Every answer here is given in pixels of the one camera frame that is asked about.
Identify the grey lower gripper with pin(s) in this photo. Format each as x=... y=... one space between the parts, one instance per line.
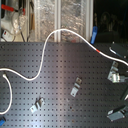
x=118 y=113

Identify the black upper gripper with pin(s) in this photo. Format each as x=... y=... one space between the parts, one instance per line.
x=119 y=50

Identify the black perforated board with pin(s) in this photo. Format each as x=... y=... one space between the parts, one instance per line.
x=30 y=71

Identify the clear plastic sheet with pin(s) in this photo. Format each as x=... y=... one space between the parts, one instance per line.
x=51 y=15

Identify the blue object bottom left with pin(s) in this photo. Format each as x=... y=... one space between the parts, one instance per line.
x=2 y=120

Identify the right metal cable clip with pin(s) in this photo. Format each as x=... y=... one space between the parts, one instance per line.
x=114 y=76

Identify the metal cable clip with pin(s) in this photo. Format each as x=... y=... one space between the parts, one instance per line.
x=76 y=87
x=114 y=76
x=37 y=105

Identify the blue clamp handle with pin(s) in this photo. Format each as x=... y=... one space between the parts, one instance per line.
x=94 y=34

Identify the middle metal cable clip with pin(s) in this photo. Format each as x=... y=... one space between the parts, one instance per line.
x=76 y=87

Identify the left metal cable clip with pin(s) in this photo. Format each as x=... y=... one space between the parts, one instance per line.
x=37 y=105

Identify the red handled tool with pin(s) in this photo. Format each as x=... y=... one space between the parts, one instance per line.
x=8 y=8

